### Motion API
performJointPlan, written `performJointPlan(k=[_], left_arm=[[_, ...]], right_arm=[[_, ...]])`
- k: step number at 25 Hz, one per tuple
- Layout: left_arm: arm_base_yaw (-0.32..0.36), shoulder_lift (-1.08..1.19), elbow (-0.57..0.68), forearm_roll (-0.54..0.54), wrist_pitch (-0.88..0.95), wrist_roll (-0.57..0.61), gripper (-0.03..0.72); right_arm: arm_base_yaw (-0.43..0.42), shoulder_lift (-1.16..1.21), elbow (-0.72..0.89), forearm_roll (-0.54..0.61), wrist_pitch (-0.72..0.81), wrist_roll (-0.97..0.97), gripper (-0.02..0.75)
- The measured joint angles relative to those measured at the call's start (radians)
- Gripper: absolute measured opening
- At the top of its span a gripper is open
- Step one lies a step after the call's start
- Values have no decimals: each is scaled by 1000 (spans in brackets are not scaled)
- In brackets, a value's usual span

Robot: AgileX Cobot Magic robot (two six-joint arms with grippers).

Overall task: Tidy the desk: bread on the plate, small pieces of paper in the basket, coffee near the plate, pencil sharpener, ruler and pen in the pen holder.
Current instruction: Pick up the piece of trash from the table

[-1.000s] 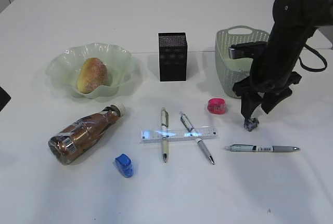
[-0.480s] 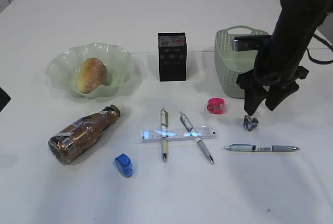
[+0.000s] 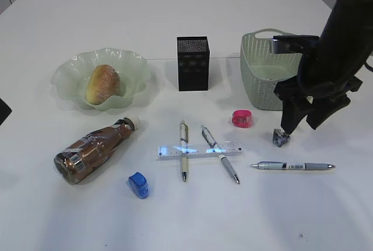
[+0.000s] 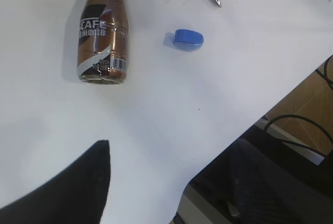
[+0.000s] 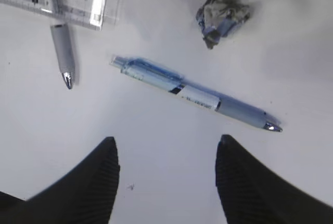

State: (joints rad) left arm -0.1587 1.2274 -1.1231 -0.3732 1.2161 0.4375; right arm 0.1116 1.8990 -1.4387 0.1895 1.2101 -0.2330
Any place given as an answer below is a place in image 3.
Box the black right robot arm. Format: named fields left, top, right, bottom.
left=270, top=0, right=372, bottom=135

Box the white grey patterned pen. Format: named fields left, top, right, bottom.
left=201, top=125, right=240, bottom=184

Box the pink pencil sharpener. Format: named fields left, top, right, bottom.
left=231, top=109, right=252, bottom=128

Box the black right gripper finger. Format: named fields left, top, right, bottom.
left=306, top=95, right=350, bottom=130
left=281, top=98, right=312, bottom=135

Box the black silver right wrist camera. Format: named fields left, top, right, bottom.
left=270, top=35, right=319, bottom=54

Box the grey blue gel pen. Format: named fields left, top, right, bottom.
left=251, top=161, right=336, bottom=171

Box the blue pencil sharpener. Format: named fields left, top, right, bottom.
left=126, top=172, right=150, bottom=199

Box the sugared bread roll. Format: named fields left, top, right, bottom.
left=86, top=65, right=120, bottom=105

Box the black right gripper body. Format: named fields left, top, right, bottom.
left=274, top=55, right=363, bottom=102

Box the green wavy glass plate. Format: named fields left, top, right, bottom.
left=51, top=48, right=151, bottom=111

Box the clear plastic ruler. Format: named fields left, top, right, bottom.
left=157, top=142, right=244, bottom=161

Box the brown coffee drink bottle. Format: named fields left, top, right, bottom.
left=54, top=116, right=140, bottom=185

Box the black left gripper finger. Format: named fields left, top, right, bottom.
left=0, top=99, right=12, bottom=125

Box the green plastic woven basket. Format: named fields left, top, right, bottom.
left=240, top=29, right=301, bottom=111

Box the beige barrel pen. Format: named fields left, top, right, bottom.
left=180, top=120, right=189, bottom=182

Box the black mesh pen holder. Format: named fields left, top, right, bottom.
left=177, top=36, right=210, bottom=91

